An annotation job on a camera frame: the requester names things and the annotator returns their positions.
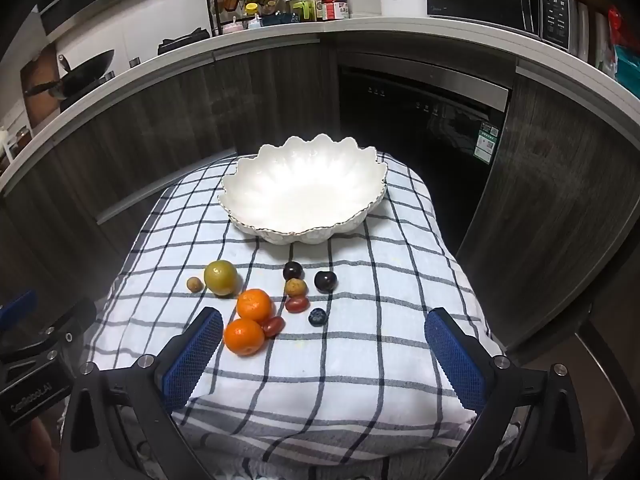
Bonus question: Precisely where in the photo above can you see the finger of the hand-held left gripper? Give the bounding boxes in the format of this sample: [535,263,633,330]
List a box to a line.
[0,288,40,328]
[0,297,98,366]

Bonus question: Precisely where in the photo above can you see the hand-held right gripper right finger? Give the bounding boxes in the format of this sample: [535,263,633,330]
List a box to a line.
[424,306,588,480]

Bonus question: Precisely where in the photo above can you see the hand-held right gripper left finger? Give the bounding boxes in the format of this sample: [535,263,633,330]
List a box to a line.
[59,306,224,480]

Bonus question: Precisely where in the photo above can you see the small orange mandarin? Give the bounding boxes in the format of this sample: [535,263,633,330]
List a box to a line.
[223,318,266,357]
[236,288,274,324]

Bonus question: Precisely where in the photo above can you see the green round fruit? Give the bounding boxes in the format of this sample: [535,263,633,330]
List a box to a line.
[203,260,238,297]

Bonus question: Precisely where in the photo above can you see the white scalloped ceramic bowl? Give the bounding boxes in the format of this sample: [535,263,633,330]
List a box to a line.
[217,133,390,246]

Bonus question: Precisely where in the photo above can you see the white checkered cloth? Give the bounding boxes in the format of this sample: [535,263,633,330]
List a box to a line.
[82,152,508,480]

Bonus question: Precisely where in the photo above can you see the wooden cutting board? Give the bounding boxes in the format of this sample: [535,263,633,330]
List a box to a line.
[20,42,63,133]

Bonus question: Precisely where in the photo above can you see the dark wood kitchen cabinets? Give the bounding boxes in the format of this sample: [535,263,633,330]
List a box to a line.
[0,27,640,376]

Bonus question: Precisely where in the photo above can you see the black wok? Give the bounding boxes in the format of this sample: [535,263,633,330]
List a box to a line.
[24,49,116,102]

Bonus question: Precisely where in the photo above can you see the black pouch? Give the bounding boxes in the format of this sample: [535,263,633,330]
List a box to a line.
[157,27,211,56]

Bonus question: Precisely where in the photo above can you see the teal packaging bag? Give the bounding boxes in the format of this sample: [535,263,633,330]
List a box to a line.
[614,45,640,98]

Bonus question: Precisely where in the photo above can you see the white kitchen countertop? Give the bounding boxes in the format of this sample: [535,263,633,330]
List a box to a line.
[0,12,640,191]

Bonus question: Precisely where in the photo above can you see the white rice cooker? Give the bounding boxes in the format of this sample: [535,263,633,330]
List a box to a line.
[380,0,426,18]

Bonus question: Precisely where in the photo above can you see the red packaging bag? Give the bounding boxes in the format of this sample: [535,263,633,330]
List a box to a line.
[607,6,627,56]

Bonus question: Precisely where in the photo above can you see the black wire spice rack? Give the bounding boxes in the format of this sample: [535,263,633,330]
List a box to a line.
[205,0,289,37]

